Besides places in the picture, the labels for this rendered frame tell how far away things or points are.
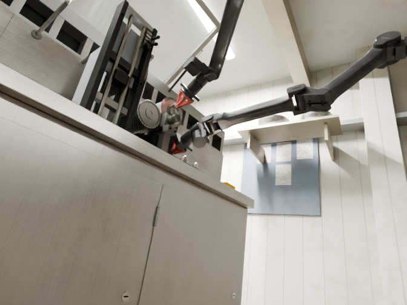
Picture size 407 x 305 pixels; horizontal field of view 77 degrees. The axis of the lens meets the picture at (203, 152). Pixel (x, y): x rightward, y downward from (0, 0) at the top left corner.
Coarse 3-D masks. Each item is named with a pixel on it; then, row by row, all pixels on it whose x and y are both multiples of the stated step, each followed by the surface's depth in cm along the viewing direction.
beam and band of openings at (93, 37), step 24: (0, 0) 108; (24, 0) 109; (48, 0) 117; (72, 24) 124; (72, 48) 130; (96, 48) 137; (144, 96) 164; (168, 96) 171; (192, 120) 194; (216, 144) 216
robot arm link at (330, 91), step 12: (384, 36) 97; (396, 36) 94; (372, 48) 98; (384, 48) 95; (360, 60) 97; (372, 60) 94; (384, 60) 97; (348, 72) 94; (360, 72) 93; (336, 84) 92; (348, 84) 93; (300, 96) 95; (312, 96) 92; (324, 96) 89; (336, 96) 92; (300, 108) 99; (312, 108) 95; (324, 108) 93
